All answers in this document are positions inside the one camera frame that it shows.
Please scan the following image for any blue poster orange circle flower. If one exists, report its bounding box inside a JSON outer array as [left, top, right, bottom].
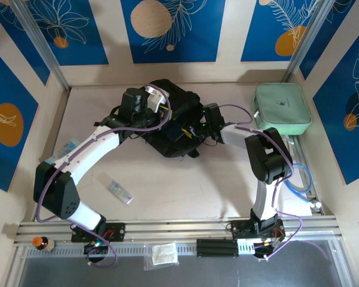
[[0, 41, 39, 193]]

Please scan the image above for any blue poster orange circle feather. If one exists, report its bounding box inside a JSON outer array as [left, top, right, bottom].
[[241, 0, 327, 63]]

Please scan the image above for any white slotted box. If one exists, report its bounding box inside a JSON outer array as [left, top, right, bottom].
[[238, 240, 255, 255]]

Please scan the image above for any light blue packet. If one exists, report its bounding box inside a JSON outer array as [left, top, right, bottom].
[[46, 137, 80, 165]]

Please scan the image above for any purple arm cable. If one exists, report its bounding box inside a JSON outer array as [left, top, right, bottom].
[[217, 103, 305, 261], [35, 84, 172, 268]]

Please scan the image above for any grey front panel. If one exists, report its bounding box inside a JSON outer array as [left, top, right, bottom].
[[16, 239, 348, 287]]

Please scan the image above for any black ribbed block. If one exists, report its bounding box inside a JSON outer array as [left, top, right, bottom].
[[196, 239, 239, 258]]

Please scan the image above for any blue poster white leaf drawing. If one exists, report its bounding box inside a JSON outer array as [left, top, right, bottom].
[[312, 20, 359, 185]]

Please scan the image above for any blue wall poster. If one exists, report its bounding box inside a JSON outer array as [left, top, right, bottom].
[[0, 0, 51, 87], [299, 0, 359, 81]]

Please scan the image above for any aluminium mounting rail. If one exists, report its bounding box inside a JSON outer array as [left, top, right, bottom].
[[13, 216, 343, 248]]

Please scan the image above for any small clear tube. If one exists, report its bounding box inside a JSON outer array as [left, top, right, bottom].
[[101, 173, 135, 206]]

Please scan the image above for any brown bottle orange cap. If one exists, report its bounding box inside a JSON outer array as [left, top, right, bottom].
[[32, 236, 56, 252]]

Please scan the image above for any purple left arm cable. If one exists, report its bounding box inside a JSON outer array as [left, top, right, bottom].
[[35, 84, 172, 268]]

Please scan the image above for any black backpack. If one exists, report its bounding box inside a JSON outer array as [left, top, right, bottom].
[[94, 78, 217, 159]]

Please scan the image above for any grey slotted cable duct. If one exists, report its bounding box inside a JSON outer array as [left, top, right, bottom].
[[25, 243, 198, 258]]

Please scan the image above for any clear plastic bag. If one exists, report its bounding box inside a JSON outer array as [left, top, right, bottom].
[[143, 242, 180, 271]]

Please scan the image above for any blue poster white flower drawing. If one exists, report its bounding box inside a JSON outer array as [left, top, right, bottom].
[[26, 0, 109, 66]]

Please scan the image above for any mint green zip case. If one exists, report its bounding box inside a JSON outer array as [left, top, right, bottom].
[[251, 83, 313, 135]]

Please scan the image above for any blue hose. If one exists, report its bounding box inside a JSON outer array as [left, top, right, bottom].
[[285, 163, 314, 204]]

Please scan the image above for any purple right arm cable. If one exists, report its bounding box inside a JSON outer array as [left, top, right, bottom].
[[217, 103, 305, 261]]

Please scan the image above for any blue poster beige circle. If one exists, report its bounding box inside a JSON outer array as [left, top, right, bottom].
[[121, 0, 226, 64]]

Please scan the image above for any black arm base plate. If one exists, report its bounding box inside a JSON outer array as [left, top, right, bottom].
[[232, 219, 287, 240], [71, 222, 126, 243]]

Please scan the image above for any aluminium corner post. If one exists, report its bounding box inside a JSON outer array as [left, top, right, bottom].
[[10, 0, 71, 92], [282, 0, 337, 84]]

